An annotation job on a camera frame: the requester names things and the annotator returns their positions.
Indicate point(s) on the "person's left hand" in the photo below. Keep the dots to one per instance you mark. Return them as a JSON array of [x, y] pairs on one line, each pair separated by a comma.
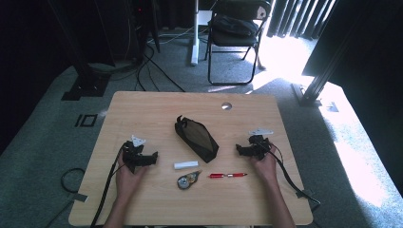
[[128, 182]]

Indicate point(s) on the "white desk leg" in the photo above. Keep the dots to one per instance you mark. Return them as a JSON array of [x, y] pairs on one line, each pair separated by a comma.
[[195, 38]]

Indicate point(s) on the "red pen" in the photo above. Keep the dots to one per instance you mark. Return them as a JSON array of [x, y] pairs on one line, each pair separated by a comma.
[[226, 175]]

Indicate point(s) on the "white eraser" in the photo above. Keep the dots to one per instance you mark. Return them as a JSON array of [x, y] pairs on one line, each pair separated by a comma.
[[186, 165]]

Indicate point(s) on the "correction tape dispenser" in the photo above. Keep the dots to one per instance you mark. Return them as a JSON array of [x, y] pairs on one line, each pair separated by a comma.
[[187, 181]]

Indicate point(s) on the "black stand with base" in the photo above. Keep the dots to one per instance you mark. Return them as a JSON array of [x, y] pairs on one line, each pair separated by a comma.
[[84, 76]]

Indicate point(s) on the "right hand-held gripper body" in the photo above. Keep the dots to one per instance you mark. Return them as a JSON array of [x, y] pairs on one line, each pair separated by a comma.
[[259, 147]]

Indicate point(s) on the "black bag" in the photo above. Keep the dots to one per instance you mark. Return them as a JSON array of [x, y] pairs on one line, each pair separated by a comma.
[[236, 25]]

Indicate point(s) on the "black folding chair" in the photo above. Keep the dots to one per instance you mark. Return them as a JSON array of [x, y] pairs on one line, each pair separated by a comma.
[[234, 41]]

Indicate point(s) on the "person's right hand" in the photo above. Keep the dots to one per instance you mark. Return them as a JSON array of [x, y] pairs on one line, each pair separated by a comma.
[[266, 169]]

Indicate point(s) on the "grey tape piece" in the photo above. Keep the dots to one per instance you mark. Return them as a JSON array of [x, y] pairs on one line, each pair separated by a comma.
[[304, 193]]

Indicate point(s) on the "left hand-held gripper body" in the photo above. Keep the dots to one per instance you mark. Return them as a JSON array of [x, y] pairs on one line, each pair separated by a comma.
[[133, 156]]

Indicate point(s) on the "dark striped curtain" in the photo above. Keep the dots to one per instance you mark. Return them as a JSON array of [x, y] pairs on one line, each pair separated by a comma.
[[297, 19]]

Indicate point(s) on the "black metal post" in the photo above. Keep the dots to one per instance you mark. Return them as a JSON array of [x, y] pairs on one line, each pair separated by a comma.
[[320, 76]]

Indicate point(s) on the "black pencil case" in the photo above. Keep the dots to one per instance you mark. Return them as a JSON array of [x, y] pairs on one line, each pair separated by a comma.
[[198, 139]]

